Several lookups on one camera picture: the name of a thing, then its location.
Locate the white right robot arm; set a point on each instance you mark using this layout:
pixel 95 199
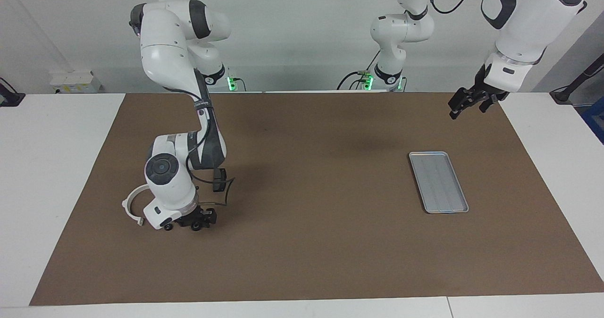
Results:
pixel 165 49

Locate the blue crate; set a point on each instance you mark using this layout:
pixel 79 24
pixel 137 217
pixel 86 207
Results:
pixel 595 120

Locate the white curved plastic bracket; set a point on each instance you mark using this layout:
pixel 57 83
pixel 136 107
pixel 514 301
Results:
pixel 125 205

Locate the black clamp mount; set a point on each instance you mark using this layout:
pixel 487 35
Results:
pixel 9 98

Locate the white box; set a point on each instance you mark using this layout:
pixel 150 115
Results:
pixel 71 79

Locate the brown table mat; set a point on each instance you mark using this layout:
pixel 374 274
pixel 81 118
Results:
pixel 330 252

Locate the large black bearing gear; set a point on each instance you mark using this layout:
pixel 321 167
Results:
pixel 197 227

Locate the silver metal tray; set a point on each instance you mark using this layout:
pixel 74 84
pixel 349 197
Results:
pixel 439 186

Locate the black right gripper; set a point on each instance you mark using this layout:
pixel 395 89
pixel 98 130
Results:
pixel 203 213

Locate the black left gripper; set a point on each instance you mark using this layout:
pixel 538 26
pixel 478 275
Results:
pixel 479 94

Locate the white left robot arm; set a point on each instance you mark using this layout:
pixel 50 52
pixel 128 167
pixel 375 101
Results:
pixel 533 16

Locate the rectangular dark grey brake pad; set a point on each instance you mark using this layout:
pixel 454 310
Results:
pixel 220 182

